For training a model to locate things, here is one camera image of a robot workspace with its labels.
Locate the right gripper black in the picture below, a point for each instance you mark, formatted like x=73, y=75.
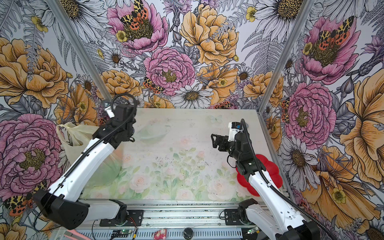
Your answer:
x=224, y=140

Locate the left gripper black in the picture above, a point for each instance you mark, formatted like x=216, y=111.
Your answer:
x=111, y=121

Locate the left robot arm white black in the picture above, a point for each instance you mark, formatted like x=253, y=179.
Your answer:
x=61, y=201

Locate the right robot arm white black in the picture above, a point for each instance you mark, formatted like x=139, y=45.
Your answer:
x=282, y=220

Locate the red flower-shaped plate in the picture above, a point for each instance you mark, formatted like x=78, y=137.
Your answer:
x=273, y=171

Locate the black round knob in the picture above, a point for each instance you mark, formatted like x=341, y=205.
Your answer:
x=188, y=233

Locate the pink white small object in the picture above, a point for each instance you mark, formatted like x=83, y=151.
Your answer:
x=160, y=234

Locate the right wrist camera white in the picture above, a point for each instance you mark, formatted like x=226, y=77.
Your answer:
x=234, y=128

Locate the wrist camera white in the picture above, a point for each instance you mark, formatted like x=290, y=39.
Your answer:
x=108, y=108
x=234, y=128

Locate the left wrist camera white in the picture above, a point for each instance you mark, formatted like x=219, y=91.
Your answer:
x=108, y=108

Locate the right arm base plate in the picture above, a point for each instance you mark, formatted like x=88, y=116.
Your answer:
x=235, y=217

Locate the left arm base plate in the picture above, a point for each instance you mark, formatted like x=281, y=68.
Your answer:
x=131, y=218

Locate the aluminium rail frame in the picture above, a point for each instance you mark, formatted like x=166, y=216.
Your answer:
x=203, y=218

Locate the pink tool handle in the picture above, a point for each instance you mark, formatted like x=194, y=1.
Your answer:
x=74, y=235

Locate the left aluminium corner post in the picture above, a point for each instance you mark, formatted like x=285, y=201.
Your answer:
x=66, y=25

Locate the aluminium corner post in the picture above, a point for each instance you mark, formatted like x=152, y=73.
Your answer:
x=291, y=40
x=66, y=25

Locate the right aluminium corner post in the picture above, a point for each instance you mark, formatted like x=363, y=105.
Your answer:
x=291, y=40

